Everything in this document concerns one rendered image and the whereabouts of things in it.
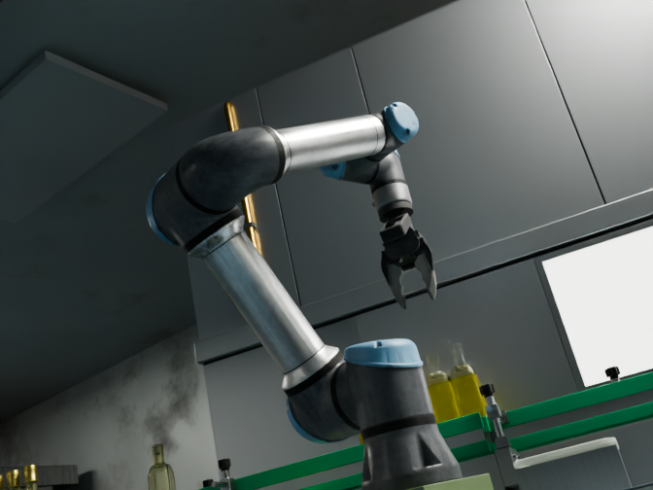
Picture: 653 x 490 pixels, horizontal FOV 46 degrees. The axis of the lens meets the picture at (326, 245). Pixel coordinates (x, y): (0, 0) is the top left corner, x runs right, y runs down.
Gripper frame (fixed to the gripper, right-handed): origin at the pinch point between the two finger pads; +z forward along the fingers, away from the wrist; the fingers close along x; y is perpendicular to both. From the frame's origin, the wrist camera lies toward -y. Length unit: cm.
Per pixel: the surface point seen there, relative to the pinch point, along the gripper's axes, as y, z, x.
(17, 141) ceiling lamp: 90, -153, 170
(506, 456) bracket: 14.5, 31.1, -6.1
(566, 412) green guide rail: 26.1, 24.7, -18.6
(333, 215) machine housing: 45, -45, 25
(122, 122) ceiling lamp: 107, -153, 127
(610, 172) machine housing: 45, -30, -46
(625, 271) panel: 42, -4, -40
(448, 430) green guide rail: 16.3, 23.3, 3.9
